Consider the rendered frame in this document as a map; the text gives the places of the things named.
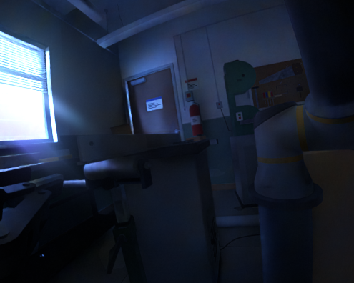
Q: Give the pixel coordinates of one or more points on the dark workbench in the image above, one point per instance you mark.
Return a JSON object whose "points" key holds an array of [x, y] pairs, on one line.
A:
{"points": [[32, 160]]}

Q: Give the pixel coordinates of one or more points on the brown door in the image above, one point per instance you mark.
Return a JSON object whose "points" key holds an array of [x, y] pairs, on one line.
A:
{"points": [[153, 123]]}

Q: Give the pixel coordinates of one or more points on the window with blinds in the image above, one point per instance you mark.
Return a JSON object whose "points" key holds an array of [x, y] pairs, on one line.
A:
{"points": [[14, 97]]}

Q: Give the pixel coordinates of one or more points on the brown box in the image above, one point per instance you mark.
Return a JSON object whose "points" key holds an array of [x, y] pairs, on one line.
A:
{"points": [[120, 130]]}

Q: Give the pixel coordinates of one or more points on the red fire extinguisher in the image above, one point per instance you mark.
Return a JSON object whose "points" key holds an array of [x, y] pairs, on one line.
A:
{"points": [[195, 118]]}

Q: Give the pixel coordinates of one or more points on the dark roller stand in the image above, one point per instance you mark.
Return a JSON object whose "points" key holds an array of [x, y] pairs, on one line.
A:
{"points": [[122, 230]]}

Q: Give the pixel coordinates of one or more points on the white blue door sign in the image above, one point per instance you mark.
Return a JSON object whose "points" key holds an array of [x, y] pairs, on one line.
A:
{"points": [[154, 105]]}

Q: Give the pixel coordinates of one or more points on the red white wall sign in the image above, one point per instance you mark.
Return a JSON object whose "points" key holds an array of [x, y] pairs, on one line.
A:
{"points": [[191, 84]]}

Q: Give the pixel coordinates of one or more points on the green band saw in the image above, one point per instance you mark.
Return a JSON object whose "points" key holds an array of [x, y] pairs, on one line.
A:
{"points": [[240, 76]]}

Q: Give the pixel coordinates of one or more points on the brown pegboard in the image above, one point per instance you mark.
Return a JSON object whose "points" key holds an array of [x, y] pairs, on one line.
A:
{"points": [[282, 94]]}

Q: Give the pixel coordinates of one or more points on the grey table saw body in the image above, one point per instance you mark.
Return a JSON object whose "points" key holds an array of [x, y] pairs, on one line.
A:
{"points": [[170, 206]]}

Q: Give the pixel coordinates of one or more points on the grey outfeed roller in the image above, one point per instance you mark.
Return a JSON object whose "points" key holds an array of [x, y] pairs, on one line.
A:
{"points": [[111, 170]]}

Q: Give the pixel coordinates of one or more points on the white wall switch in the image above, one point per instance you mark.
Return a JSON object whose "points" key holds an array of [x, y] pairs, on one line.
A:
{"points": [[219, 105]]}

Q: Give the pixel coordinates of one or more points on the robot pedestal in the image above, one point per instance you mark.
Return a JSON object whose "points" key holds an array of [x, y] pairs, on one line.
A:
{"points": [[285, 250]]}

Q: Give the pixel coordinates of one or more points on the grey hand saw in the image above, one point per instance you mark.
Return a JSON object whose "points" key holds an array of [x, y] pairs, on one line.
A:
{"points": [[275, 76]]}

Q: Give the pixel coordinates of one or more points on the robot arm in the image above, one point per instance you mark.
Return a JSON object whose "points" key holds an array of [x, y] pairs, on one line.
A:
{"points": [[282, 177]]}

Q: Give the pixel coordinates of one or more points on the black hanging tool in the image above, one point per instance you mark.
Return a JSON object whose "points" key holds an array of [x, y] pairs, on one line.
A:
{"points": [[299, 89]]}

